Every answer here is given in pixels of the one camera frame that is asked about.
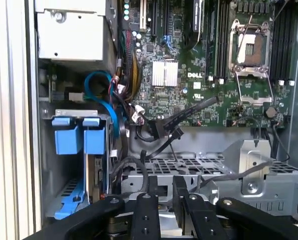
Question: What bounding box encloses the blue disk carrier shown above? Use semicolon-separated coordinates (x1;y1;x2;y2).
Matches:
51;116;89;221

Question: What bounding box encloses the silver finned chipset heatsink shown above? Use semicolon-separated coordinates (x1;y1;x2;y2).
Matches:
152;59;179;88

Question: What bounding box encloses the black round cable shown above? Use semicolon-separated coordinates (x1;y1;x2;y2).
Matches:
110;149;149;198

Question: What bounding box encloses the silver perforated drive cage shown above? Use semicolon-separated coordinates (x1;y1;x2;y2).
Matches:
121;138;298;223

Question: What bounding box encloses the grey disk bay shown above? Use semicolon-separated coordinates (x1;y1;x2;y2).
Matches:
38;108;114;221

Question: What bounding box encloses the black braided disk wire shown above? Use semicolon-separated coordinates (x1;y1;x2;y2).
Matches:
148;96;222;140

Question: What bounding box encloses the white expansion slot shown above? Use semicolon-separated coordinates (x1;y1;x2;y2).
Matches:
139;0;147;33

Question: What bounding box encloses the small white plug with wires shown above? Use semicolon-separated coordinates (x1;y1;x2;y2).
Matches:
131;104;146;125

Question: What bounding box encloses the grey metal PC case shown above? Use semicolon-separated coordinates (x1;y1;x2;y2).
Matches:
25;0;298;226

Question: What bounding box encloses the metal socket cover frame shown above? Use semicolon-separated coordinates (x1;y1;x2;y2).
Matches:
235;66;274;105

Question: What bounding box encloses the grey round cable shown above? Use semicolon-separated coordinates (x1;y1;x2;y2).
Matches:
201;159;273;188

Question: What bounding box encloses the hard disk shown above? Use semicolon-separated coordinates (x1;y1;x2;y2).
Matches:
82;116;109;198

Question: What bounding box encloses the CPU socket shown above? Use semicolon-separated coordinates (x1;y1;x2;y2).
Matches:
228;18;272;68

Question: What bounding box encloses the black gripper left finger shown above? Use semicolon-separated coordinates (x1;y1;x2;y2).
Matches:
22;176;161;240

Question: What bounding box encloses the black expansion slot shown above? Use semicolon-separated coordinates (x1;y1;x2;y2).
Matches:
150;0;157;37
160;0;169;38

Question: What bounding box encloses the black RAM slot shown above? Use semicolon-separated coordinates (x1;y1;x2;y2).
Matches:
215;0;231;85
272;4;286;87
205;0;216;82
285;4;296;87

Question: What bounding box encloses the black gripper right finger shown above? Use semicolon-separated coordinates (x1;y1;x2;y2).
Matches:
173;176;298;240

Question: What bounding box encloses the round coin battery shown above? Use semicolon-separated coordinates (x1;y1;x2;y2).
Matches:
265;106;277;119

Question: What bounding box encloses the blue flat data cable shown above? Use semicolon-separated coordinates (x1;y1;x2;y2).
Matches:
84;70;122;139

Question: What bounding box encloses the thin black disk wire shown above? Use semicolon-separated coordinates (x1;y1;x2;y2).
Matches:
136;126;185;160

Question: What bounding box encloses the yellow black power cable bundle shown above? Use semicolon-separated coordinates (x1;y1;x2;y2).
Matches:
123;29;141;101

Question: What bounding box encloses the green Dell motherboard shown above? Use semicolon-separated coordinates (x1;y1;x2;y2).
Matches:
116;0;293;128

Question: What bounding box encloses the thin metal locking lever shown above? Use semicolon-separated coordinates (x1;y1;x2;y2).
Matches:
273;0;291;22
234;15;253;65

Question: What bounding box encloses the silver power supply unit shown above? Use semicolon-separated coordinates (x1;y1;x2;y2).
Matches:
35;0;118;66

